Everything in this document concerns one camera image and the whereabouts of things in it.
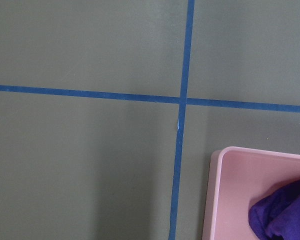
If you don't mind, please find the pink plastic bin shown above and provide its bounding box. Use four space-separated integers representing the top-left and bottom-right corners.
202 146 300 240

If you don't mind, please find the purple cloth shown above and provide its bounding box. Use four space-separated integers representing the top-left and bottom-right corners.
248 180 300 240

